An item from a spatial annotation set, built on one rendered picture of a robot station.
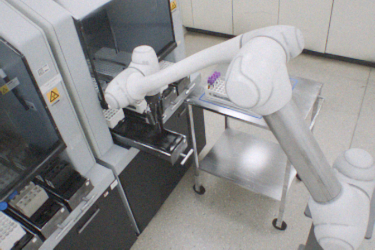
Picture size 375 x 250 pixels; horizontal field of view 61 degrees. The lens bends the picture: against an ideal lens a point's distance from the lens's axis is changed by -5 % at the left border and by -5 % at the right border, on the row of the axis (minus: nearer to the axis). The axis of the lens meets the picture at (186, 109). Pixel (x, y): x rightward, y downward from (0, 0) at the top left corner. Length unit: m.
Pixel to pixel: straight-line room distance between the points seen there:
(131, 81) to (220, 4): 2.68
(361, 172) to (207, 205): 1.25
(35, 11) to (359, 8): 2.76
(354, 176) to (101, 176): 1.05
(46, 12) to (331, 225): 1.21
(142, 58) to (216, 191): 1.29
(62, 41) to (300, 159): 0.92
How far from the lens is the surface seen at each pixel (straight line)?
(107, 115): 1.69
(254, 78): 0.84
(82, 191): 1.51
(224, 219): 2.22
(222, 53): 1.11
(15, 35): 1.24
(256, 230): 2.19
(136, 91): 1.22
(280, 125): 0.96
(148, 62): 1.32
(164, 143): 1.55
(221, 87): 1.72
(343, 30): 3.49
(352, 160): 1.29
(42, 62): 1.28
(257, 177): 2.06
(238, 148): 2.21
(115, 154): 1.66
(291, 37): 1.00
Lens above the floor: 1.89
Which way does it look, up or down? 40 degrees down
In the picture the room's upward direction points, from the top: 8 degrees counter-clockwise
